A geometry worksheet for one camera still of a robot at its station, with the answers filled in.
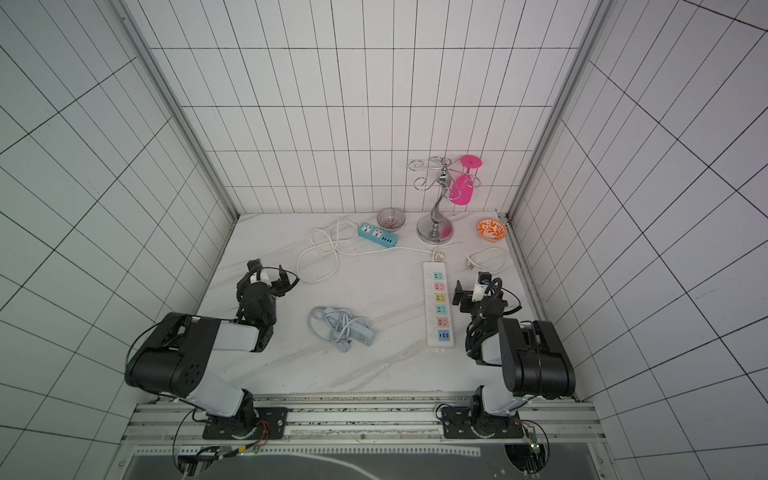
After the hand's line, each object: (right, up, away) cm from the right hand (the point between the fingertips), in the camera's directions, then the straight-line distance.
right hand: (477, 278), depth 91 cm
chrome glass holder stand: (-9, +17, +22) cm, 29 cm away
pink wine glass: (-1, +31, +13) cm, 34 cm away
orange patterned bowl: (+12, +16, +22) cm, 29 cm away
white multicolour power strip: (-13, -13, -4) cm, 19 cm away
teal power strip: (-32, +13, +19) cm, 39 cm away
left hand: (-67, +2, +1) cm, 67 cm away
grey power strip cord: (-40, -12, -8) cm, 43 cm away
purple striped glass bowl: (-27, +20, +26) cm, 43 cm away
